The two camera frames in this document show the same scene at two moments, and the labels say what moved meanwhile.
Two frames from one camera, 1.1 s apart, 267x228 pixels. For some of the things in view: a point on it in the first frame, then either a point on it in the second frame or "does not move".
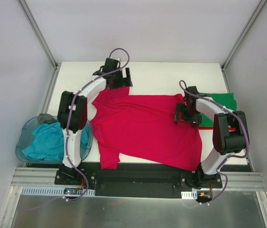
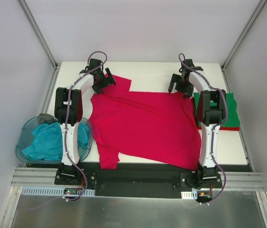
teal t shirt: x=48 y=142 does not move
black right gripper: x=187 y=115 → x=179 y=83
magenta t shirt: x=141 y=129 does not move
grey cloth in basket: x=44 y=118 does not move
